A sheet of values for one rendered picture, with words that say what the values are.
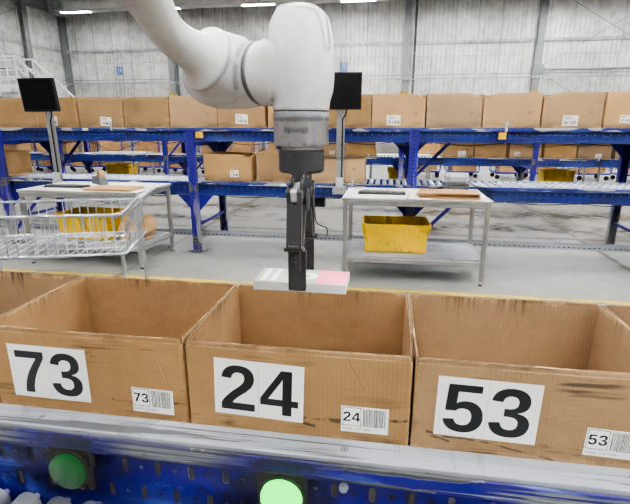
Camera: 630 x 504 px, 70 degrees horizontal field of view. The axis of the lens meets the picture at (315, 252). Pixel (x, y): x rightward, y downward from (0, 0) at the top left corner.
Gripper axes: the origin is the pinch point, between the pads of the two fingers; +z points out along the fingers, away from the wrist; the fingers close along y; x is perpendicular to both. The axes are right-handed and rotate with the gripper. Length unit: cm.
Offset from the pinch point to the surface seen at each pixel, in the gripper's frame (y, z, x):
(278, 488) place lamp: 15.6, 33.1, -1.1
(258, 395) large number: 8.2, 21.2, -6.2
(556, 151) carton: -859, 21, 327
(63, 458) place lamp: 15, 33, -40
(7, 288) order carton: -21, 17, -81
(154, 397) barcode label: 8.1, 23.7, -25.8
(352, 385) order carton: 8.0, 17.7, 10.0
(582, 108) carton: -444, -42, 207
